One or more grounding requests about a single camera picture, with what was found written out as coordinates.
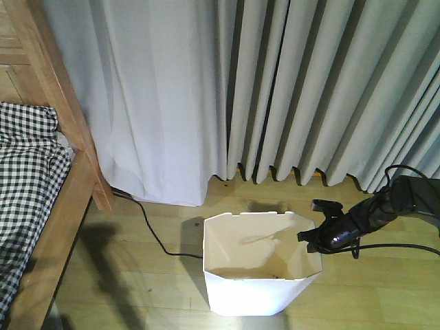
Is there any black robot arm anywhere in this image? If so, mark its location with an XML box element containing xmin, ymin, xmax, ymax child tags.
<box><xmin>297</xmin><ymin>175</ymin><xmax>439</xmax><ymax>259</ymax></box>

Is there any black power cord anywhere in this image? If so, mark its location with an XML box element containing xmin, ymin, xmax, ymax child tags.
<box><xmin>110</xmin><ymin>187</ymin><xmax>204</xmax><ymax>259</ymax></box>

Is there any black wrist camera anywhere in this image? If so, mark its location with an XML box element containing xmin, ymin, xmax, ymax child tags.
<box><xmin>311</xmin><ymin>199</ymin><xmax>344</xmax><ymax>218</ymax></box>

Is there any white plastic trash bin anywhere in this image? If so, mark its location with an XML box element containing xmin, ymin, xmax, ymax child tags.
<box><xmin>203</xmin><ymin>212</ymin><xmax>322</xmax><ymax>316</ymax></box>

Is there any light grey curtain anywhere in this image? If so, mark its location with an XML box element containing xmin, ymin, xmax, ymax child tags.
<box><xmin>43</xmin><ymin>1</ymin><xmax>439</xmax><ymax>206</ymax></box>

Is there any black white checkered bedding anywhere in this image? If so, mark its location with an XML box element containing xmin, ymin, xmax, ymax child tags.
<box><xmin>1</xmin><ymin>102</ymin><xmax>72</xmax><ymax>315</ymax></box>

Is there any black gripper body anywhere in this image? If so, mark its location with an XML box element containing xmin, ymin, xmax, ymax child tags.
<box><xmin>297</xmin><ymin>212</ymin><xmax>362</xmax><ymax>254</ymax></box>

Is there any wooden bed frame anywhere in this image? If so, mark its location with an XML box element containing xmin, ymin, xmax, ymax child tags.
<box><xmin>1</xmin><ymin>1</ymin><xmax>114</xmax><ymax>329</ymax></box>

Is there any black camera cable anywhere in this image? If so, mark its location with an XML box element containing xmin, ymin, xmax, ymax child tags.
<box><xmin>316</xmin><ymin>164</ymin><xmax>440</xmax><ymax>261</ymax></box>

